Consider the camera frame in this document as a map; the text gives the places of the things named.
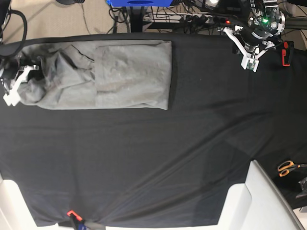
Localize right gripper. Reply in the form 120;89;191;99
0;56;40;106

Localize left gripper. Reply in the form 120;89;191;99
217;27;275;72

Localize grey T-shirt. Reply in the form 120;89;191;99
18;40;172;110

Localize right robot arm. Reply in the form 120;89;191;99
0;0;41;106

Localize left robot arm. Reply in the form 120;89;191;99
218;0;285;72

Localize red black clamp right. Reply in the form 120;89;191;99
282;41;294;67

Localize white power strip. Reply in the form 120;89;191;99
143;12;230;24

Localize black table leg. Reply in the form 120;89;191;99
127;7;147;33

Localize black tablecloth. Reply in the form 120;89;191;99
0;33;307;228

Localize blue bin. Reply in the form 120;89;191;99
106;0;172;7

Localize red clamp bottom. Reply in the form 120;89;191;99
67;210;87;230

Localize orange handled scissors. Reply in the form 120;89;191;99
277;161;307;177

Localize white table frame left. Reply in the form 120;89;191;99
0;178;37;230

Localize white table frame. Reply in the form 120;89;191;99
0;178;37;230
217;160;304;230

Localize white table frame right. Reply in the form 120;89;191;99
217;160;304;230

